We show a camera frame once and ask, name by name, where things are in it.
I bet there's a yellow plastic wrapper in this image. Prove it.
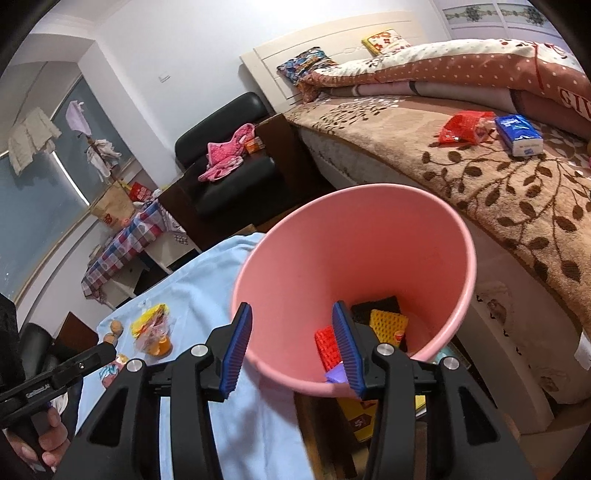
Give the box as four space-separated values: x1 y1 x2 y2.
130 303 170 339

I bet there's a light blue tablecloth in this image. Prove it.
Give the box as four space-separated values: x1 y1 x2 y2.
76 232 315 480

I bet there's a yellow flowered pillow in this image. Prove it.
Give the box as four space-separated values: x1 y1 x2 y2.
361 28 413 57

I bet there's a polka dot quilt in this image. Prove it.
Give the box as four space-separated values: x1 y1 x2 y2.
299 39 591 140

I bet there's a wooden coat rack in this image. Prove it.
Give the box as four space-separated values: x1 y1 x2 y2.
67 99 136 186

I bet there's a colourful printed pillow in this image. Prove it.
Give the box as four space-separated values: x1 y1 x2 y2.
276 46 339 87

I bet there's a white hanging garment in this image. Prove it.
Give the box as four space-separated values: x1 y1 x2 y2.
85 138 122 179

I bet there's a blue tissue pack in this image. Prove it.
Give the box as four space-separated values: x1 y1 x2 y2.
494 113 544 158

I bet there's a yellow foam fruit net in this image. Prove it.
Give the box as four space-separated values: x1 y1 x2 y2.
369 309 410 348

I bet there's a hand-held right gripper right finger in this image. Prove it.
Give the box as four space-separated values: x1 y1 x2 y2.
331 301 536 480

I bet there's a purple wrapper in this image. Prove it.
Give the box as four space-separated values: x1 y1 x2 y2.
324 362 350 385

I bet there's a pink printed plastic bag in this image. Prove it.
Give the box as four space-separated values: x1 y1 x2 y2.
136 313 175 352

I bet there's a white bed frame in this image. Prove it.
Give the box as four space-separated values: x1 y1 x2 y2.
240 21 591 435

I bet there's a red mesh packet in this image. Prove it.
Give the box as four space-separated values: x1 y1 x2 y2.
433 109 498 147

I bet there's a white hanging jacket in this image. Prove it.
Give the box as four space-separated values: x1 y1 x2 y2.
8 108 62 176

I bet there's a black foam fruit net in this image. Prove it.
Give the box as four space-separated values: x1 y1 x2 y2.
350 295 409 354

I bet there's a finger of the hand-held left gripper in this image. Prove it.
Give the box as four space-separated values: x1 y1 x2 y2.
50 342 117 394

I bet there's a brown leaf blanket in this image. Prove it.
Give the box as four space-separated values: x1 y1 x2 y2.
285 93 591 371

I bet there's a lilac hanging cloth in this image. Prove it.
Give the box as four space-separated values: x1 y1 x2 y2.
65 100 91 137

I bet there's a white patterned cloth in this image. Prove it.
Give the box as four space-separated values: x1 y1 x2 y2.
163 216 191 253

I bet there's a white wardrobe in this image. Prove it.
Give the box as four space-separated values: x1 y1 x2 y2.
429 0 557 43

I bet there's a pink plastic bucket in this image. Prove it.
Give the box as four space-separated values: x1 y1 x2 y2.
231 184 476 399

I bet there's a pink garment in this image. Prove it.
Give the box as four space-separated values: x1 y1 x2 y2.
198 123 254 182

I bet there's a tan woven bag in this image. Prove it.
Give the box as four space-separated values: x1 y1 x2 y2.
89 182 137 230

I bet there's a white side table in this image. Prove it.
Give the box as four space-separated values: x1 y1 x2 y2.
102 242 200 311

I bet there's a red foam fruit net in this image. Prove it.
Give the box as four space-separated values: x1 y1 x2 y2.
314 325 345 371

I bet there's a person's left hand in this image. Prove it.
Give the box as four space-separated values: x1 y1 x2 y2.
8 406 71 472

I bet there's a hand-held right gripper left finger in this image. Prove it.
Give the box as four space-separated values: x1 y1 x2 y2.
51 302 254 480

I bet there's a yellow printed box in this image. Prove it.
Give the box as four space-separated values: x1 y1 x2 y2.
336 394 426 442

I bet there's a checkered tablecloth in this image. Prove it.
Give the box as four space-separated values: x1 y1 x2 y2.
81 200 170 302

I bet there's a black leather armchair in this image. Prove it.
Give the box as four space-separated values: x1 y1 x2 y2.
18 311 100 376
159 91 325 251

